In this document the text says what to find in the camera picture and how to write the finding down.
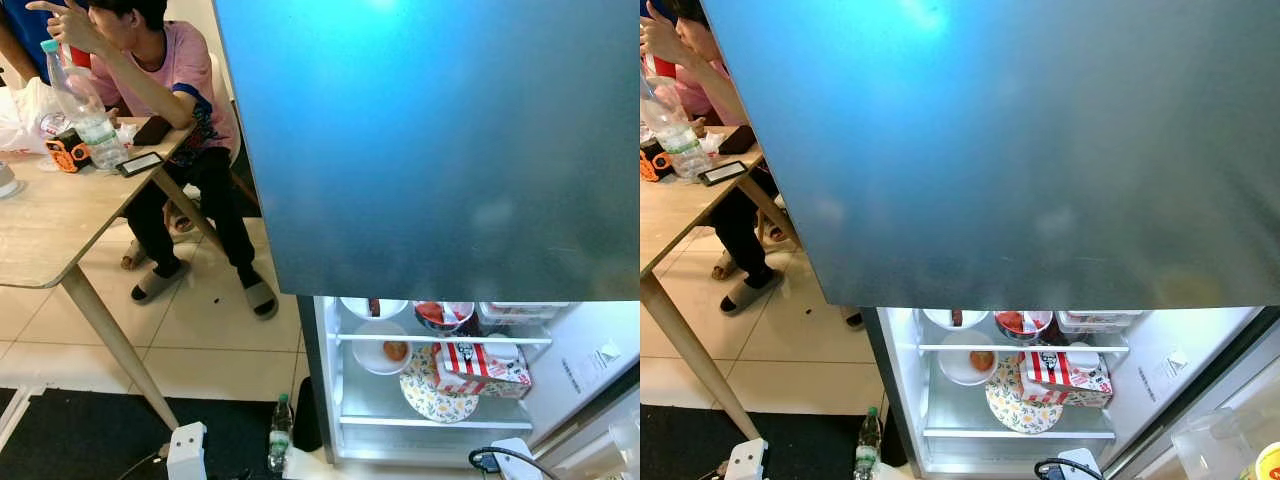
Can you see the red white striped food box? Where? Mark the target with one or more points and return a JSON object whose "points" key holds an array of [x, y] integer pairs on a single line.
{"points": [[1060, 380], [480, 372]]}

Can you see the dark grey fridge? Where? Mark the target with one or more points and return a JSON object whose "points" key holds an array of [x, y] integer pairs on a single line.
{"points": [[1000, 150], [430, 150]]}

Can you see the light wood table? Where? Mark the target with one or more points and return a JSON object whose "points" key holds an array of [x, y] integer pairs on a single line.
{"points": [[670, 220], [50, 220]]}

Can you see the orange black speaker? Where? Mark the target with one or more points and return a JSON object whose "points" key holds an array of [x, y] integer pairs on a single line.
{"points": [[655, 167], [68, 152]]}

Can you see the black flat card device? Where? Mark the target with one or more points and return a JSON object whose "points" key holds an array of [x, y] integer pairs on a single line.
{"points": [[722, 173], [140, 164]]}

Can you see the clear water bottle teal cap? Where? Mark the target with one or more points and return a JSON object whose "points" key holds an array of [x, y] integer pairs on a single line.
{"points": [[680, 140], [95, 130]]}

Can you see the dark brown wallet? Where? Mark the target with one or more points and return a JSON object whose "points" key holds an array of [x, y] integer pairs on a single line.
{"points": [[152, 130], [737, 140]]}

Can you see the clear plastic food container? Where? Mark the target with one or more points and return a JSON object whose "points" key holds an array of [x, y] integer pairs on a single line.
{"points": [[1095, 322], [520, 312]]}

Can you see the person in pink shirt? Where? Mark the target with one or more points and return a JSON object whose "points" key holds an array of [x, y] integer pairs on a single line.
{"points": [[180, 70], [700, 95]]}

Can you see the small white bowl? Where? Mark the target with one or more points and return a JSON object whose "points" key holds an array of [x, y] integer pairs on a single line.
{"points": [[500, 352], [1083, 360]]}

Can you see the clear plastic jug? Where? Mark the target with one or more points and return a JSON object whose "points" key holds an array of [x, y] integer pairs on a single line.
{"points": [[625, 445], [1210, 445]]}

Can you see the bowl with red food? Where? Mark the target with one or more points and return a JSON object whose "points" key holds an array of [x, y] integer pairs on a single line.
{"points": [[440, 315], [1020, 325]]}

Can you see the floral print plate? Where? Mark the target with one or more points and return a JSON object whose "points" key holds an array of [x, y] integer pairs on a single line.
{"points": [[430, 400], [1015, 410]]}

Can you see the white bowl with orange food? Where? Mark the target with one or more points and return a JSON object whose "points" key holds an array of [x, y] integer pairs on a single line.
{"points": [[958, 370], [375, 360]]}

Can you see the white bowl with sausage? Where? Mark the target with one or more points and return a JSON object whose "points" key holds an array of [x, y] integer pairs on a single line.
{"points": [[355, 308], [940, 318]]}

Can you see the small bottle green cap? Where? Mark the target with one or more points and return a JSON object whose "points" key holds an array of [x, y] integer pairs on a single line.
{"points": [[280, 440], [868, 450]]}

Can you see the white plastic bag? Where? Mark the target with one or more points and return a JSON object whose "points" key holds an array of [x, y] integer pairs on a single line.
{"points": [[25, 115]]}

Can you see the person in blue shirt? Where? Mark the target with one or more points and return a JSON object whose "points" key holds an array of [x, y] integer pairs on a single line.
{"points": [[15, 45]]}

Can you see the yellow lid jar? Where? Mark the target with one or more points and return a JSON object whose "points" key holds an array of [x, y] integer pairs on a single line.
{"points": [[1265, 465]]}

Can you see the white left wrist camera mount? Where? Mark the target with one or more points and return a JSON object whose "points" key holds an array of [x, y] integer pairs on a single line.
{"points": [[187, 450], [748, 462]]}

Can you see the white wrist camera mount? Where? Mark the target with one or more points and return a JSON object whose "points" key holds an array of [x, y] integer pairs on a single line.
{"points": [[187, 450], [748, 462], [515, 462], [1080, 468]]}

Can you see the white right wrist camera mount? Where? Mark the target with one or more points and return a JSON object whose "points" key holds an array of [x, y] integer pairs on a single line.
{"points": [[1080, 468], [515, 462]]}

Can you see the white floor rail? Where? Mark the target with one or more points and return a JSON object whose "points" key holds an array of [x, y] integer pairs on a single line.
{"points": [[15, 425]]}

